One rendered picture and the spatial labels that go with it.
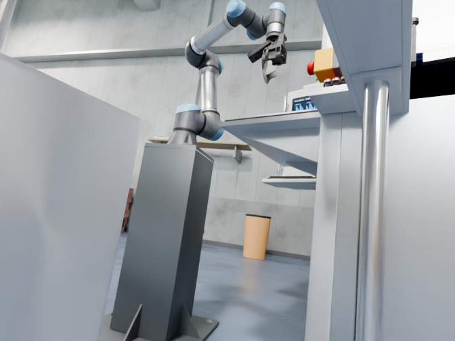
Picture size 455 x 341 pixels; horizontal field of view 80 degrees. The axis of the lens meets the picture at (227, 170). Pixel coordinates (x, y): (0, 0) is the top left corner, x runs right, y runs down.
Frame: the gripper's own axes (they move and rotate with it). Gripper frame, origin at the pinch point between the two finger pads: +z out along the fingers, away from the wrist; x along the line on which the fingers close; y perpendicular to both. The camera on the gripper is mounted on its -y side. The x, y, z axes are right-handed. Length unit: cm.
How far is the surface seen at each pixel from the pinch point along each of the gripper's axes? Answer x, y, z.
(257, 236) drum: 269, -127, 77
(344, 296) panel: -12, 37, 75
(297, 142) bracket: -2.4, 17.3, 28.9
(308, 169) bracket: 48, 7, 28
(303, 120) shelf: -9.7, 21.3, 23.6
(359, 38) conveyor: -48, 43, 25
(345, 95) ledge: -23.3, 36.7, 23.6
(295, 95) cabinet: 92, -21, -41
